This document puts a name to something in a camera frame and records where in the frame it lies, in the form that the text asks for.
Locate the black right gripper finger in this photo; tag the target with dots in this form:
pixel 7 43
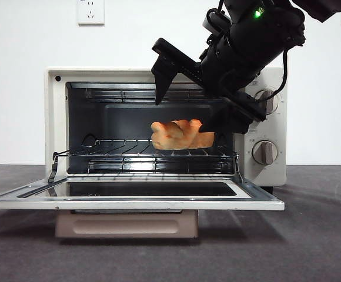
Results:
pixel 229 123
pixel 163 79

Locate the golden brown bread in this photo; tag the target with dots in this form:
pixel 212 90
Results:
pixel 173 135

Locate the beige oven knob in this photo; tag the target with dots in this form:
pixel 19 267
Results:
pixel 264 152
pixel 272 102

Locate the cream Toshiba toaster oven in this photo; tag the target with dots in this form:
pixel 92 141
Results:
pixel 56 117

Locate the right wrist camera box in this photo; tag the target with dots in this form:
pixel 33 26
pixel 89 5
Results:
pixel 217 20

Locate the white wall socket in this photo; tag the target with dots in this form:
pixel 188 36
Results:
pixel 90 13

